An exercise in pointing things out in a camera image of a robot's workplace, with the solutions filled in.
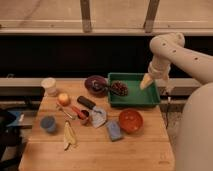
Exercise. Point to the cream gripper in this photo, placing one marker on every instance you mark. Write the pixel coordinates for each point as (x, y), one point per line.
(146, 81)

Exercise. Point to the blue sponge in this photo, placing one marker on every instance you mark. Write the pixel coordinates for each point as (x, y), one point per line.
(114, 130)

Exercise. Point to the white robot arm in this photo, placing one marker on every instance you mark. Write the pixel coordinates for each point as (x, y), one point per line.
(194, 148)

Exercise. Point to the small brown cup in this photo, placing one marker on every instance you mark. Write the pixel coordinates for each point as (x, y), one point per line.
(85, 119)

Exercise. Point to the white paper cup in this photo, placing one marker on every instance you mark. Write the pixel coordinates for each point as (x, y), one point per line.
(49, 85)

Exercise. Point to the blue cup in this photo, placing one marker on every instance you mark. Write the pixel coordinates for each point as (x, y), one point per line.
(48, 124)

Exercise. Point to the green plastic tray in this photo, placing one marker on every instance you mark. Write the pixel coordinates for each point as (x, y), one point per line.
(136, 97)

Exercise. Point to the dark red grapes bunch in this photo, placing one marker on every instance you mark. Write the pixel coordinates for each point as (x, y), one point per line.
(119, 88)

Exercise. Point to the orange red bowl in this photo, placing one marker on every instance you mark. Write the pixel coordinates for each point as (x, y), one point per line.
(130, 120)

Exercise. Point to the grey crumpled cloth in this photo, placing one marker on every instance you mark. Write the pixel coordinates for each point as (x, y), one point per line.
(99, 116)

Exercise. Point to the black rectangular block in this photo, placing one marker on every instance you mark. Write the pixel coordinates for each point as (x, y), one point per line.
(86, 102)

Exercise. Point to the apple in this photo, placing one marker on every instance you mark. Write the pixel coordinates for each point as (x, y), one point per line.
(64, 99)

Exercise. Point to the metal spoon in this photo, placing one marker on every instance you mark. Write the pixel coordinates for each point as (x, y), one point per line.
(72, 117)

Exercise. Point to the red handled tool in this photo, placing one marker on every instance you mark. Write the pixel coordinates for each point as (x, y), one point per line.
(78, 112)

